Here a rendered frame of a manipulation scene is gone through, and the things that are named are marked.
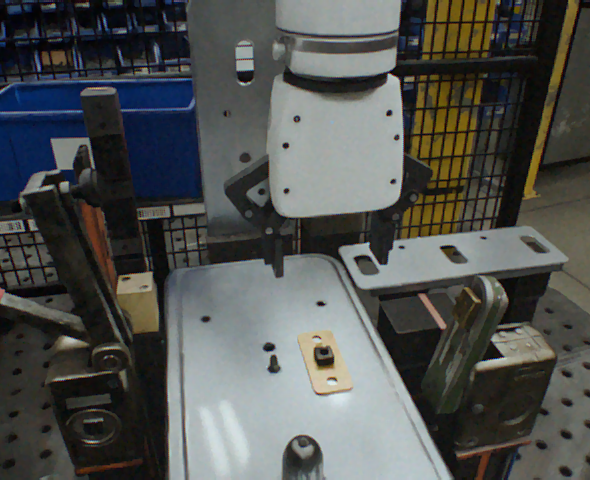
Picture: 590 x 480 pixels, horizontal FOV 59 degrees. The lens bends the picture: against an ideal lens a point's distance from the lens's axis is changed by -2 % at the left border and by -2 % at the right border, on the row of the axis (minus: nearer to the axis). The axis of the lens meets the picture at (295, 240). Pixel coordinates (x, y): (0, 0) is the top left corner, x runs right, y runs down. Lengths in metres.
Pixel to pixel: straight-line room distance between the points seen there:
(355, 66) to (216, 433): 0.31
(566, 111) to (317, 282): 2.84
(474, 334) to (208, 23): 0.43
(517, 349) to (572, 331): 0.64
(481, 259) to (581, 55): 2.65
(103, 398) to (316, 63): 0.33
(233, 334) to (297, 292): 0.10
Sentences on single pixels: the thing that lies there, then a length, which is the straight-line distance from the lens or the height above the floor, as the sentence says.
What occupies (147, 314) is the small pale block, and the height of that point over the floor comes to 1.04.
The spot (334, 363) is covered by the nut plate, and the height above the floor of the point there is 1.00.
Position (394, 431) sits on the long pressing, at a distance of 0.48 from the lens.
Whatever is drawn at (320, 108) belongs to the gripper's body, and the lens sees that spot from 0.37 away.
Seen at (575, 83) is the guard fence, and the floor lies 0.64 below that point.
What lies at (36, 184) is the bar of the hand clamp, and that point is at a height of 1.21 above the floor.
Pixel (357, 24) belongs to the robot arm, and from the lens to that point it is 0.35.
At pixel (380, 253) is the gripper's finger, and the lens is 0.46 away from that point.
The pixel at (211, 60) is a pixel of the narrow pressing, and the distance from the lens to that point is 0.65.
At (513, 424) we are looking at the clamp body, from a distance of 0.57.
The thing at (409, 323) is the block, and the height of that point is 0.98.
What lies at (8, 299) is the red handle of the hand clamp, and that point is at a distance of 0.47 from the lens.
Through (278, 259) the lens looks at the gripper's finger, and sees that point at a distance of 0.43.
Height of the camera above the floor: 1.37
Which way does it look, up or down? 31 degrees down
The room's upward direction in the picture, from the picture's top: straight up
